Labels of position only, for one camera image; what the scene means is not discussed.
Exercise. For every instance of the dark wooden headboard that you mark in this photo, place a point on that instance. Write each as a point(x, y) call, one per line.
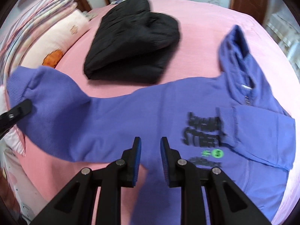
point(83, 2)

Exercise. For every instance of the black puffer jacket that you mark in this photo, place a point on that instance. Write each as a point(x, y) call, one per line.
point(131, 42)

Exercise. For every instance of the folded striped pastel blanket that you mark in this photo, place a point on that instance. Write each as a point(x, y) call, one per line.
point(35, 23)

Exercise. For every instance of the small blue box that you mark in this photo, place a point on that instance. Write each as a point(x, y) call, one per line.
point(120, 1)

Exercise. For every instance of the purple printed hoodie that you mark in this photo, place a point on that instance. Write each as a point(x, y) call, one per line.
point(117, 117)

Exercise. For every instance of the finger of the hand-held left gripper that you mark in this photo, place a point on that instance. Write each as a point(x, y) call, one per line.
point(16, 113)

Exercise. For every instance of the white lace covered furniture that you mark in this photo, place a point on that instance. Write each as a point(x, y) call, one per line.
point(284, 39)

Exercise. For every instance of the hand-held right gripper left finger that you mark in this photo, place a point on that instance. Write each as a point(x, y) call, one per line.
point(137, 159)

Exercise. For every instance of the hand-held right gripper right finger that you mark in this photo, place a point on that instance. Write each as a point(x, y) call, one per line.
point(164, 159)

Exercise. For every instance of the pink bed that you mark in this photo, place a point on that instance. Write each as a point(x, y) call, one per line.
point(199, 28)

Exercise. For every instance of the peach pillow with orange print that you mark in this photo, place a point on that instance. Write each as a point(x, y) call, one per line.
point(65, 35)

